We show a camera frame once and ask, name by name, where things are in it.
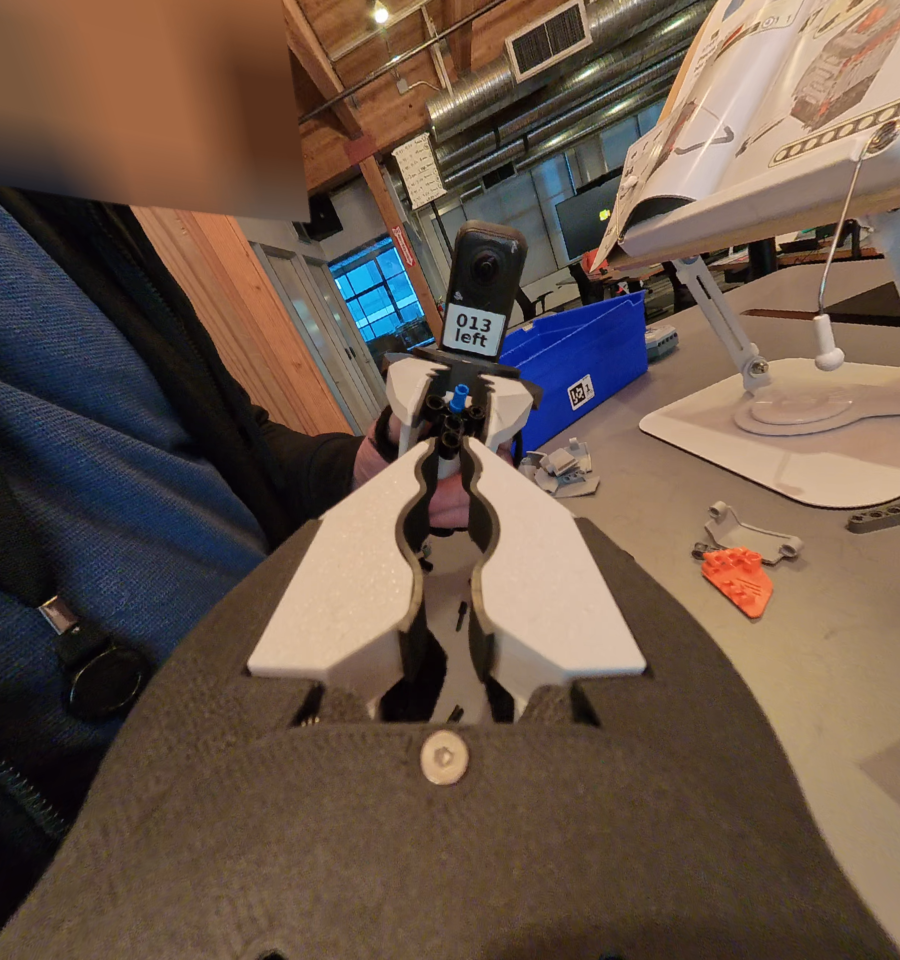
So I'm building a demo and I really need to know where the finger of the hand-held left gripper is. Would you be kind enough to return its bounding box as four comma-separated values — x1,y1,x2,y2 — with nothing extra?
486,375,533,451
384,358,451,456

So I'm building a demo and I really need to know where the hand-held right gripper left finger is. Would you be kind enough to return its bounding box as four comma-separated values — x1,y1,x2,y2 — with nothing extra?
246,438,437,721

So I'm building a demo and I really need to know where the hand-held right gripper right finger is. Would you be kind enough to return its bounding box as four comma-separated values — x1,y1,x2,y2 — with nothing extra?
461,438,649,721

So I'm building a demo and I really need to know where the small black angled beam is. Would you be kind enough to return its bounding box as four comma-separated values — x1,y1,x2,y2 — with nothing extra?
422,386,488,460

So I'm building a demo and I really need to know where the blue plastic bin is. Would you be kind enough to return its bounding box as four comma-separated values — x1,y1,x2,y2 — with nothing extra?
498,291,650,456

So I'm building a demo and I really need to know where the person's left forearm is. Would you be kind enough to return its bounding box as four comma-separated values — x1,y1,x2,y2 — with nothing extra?
251,401,364,530

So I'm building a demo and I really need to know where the person's left hand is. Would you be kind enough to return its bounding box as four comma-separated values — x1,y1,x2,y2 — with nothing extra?
354,431,514,531

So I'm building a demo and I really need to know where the blue window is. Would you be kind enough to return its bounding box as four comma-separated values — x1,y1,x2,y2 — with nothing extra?
330,242,422,340

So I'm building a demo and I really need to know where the black monitor screen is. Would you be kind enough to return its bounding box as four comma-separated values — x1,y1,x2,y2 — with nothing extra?
555,176,629,265

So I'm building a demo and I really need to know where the orange wedge panel piece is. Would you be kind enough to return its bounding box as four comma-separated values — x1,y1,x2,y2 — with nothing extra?
701,547,775,621

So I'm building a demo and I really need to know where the grey curved panel piece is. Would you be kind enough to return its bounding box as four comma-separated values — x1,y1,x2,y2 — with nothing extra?
705,501,805,566

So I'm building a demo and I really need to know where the black jacket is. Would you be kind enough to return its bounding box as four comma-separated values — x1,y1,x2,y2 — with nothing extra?
0,180,364,849

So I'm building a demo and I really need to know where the white ceiling vent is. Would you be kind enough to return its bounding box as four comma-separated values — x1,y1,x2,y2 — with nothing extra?
504,0,595,84

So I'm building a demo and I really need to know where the white book stand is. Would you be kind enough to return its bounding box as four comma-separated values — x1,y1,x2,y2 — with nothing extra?
615,112,900,509

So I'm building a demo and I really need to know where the grey angled beam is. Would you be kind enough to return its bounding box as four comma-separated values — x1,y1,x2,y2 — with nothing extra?
846,500,900,536

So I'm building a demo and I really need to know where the instruction booklet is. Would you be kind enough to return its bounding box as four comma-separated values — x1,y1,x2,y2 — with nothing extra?
596,0,900,264

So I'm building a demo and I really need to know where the wall calendar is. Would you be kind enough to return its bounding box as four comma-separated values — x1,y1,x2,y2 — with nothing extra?
392,132,445,211

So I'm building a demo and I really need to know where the wooden post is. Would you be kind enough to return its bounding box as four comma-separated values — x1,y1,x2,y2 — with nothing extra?
283,0,452,316

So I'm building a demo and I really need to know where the silver air duct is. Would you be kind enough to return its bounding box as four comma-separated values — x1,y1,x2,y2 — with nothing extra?
426,22,721,192

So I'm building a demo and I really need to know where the black shoulder strap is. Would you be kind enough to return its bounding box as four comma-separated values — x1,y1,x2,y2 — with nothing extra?
0,408,152,726

